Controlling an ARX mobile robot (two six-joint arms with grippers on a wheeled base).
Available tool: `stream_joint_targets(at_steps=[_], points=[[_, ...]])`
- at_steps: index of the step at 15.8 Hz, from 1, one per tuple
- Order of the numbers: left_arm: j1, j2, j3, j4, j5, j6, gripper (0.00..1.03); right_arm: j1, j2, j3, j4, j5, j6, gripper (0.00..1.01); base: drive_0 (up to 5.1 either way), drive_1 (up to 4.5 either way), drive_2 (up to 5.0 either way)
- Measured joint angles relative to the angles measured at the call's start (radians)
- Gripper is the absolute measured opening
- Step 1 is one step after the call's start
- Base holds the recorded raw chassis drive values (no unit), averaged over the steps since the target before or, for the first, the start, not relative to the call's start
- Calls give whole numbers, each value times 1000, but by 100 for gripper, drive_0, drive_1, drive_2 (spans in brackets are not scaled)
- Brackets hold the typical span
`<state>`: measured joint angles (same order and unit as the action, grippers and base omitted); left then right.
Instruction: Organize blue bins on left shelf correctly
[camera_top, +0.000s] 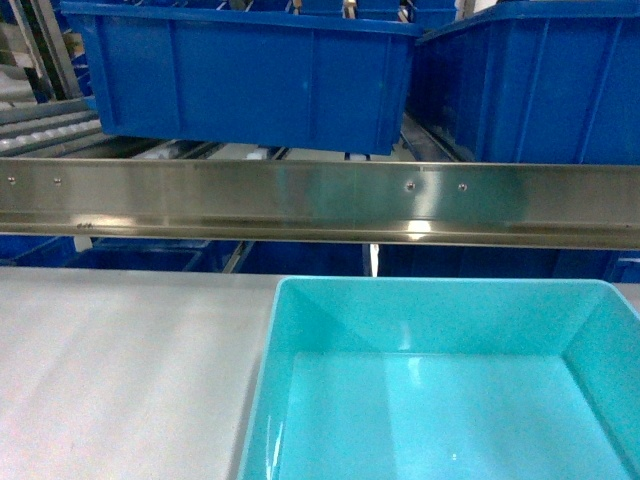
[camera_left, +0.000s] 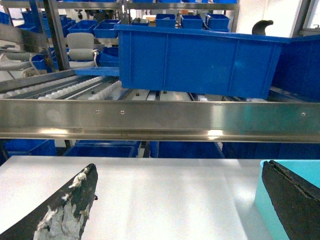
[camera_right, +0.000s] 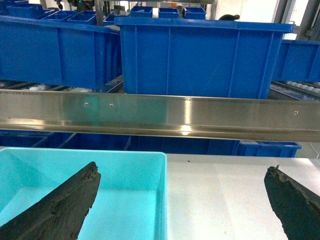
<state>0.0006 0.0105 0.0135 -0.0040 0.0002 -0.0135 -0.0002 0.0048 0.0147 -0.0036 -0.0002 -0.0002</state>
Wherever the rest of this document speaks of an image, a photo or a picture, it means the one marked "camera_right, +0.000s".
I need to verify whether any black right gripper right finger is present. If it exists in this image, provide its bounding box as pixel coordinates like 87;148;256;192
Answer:
264;166;320;240

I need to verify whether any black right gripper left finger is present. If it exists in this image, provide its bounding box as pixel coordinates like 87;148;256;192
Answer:
0;161;101;240

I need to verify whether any turquoise plastic bin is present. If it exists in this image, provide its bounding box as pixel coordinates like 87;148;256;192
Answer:
0;147;168;240

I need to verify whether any blue bin far right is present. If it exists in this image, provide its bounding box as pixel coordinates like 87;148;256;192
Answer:
272;39;320;83

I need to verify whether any large blue bin left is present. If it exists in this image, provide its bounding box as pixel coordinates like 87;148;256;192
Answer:
0;16;122;89

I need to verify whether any large blue bin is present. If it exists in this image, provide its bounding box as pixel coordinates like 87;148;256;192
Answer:
0;16;122;89
115;17;294;99

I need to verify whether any large blue bin centre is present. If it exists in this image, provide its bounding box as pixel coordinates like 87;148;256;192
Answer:
115;17;294;99

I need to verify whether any stainless steel shelf rail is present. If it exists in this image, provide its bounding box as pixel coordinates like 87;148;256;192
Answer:
0;90;320;142

